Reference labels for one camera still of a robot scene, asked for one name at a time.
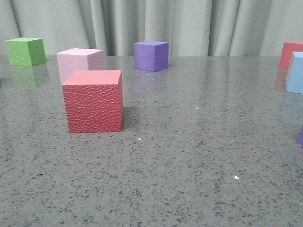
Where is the red textured foam cube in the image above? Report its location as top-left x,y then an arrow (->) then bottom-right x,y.
62,70 -> 124,133

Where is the purple cube at right edge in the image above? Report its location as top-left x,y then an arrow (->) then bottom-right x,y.
298,128 -> 303,145

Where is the grey-green curtain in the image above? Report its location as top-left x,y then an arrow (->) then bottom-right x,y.
0,0 -> 303,56

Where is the red foam cube far right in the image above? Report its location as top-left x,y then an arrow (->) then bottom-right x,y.
278,40 -> 303,69

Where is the pink foam cube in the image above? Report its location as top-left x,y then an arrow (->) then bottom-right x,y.
56,48 -> 105,84

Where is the purple foam cube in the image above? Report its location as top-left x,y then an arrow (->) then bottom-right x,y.
134,41 -> 169,72

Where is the light blue foam cube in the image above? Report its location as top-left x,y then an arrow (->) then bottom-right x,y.
285,52 -> 303,94

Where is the green foam cube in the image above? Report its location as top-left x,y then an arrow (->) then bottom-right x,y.
5,37 -> 46,66

